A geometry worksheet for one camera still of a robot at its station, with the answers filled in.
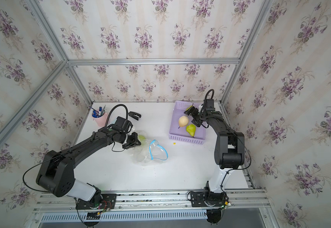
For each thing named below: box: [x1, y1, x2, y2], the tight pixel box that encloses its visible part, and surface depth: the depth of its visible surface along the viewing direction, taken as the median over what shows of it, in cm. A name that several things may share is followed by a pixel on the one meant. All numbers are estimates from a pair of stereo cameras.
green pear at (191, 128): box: [185, 123, 197, 139], surface depth 100 cm
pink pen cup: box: [91, 112, 108, 128], surface depth 100 cm
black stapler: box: [127, 111, 142, 121], surface depth 112 cm
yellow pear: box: [177, 115, 189, 129], surface depth 103 cm
